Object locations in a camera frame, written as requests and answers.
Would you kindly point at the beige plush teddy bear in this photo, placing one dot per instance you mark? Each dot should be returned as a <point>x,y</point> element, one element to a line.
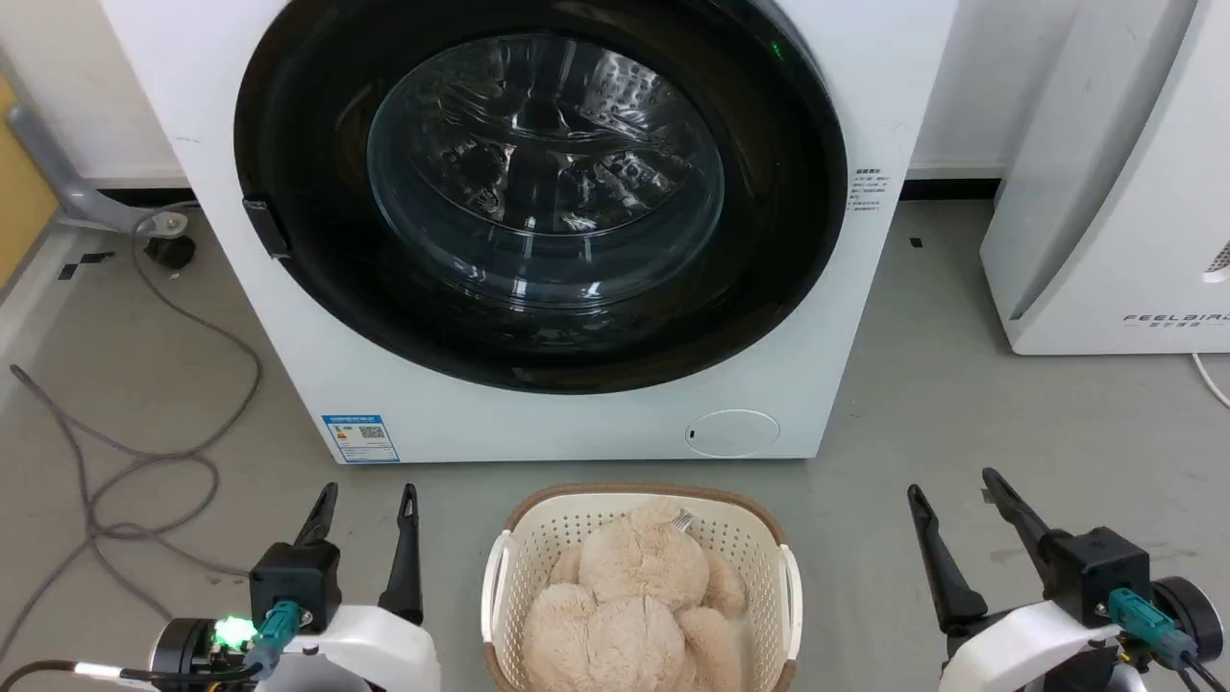
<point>634,596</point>

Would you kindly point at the blue energy label sticker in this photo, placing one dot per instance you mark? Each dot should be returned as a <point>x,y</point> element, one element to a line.
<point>361,437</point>

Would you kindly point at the black caster wheel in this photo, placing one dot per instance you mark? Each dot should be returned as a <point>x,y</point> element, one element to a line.
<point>171,251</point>

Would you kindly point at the right black wrist camera box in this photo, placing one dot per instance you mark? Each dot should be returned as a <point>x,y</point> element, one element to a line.
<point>1095,567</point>

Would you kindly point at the left black wrist camera box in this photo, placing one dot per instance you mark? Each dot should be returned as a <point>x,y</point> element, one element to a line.
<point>298,581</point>

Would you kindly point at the round black glass washer door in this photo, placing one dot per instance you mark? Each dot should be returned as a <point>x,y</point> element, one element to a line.
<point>769,240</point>

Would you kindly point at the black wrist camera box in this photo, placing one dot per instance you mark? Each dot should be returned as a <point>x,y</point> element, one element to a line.
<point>298,581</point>
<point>1095,567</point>

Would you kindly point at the white Feelbird appliance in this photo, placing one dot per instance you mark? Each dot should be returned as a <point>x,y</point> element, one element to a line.
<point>1105,192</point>

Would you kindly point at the cream perforated laundry basket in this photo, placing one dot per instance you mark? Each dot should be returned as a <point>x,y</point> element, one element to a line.
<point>745,538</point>

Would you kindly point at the white front-load washing machine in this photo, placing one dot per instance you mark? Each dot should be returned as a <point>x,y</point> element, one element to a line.
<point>288,365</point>

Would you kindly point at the grey metal desk leg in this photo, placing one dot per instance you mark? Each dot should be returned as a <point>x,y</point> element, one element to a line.
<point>67,183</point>

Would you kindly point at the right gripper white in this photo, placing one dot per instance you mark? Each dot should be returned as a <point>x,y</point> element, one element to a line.
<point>1009,644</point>

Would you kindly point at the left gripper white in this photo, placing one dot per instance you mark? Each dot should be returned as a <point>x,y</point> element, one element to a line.
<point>384,654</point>

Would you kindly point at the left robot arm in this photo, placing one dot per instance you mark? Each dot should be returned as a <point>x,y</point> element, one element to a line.
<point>183,649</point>

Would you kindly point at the light wooden panel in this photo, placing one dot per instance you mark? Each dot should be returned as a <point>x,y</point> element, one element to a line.
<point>17,202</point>

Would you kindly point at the oval white filter cover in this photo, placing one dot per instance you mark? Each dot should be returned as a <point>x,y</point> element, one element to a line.
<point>732,433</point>

